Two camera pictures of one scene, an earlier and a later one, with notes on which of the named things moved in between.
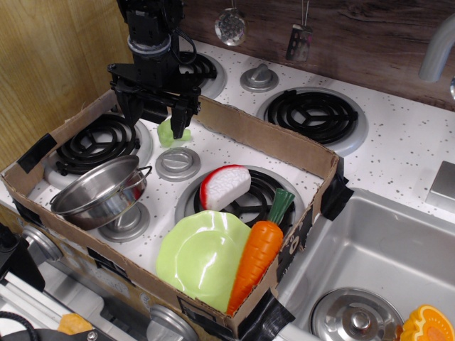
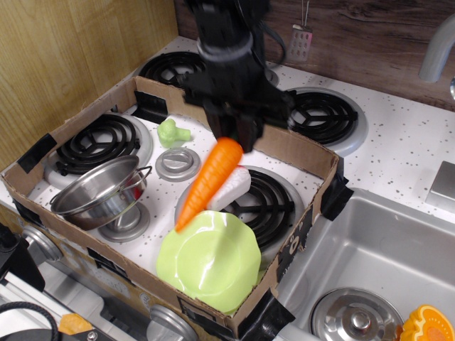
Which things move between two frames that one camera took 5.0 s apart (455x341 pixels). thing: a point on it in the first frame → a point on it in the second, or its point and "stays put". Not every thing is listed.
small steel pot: [103, 194] stays put
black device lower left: [16, 262] stays put
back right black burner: [324, 118] stays put
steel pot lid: [356, 314] stays put
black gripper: [157, 81] → [237, 82]
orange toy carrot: [259, 258] → [215, 168]
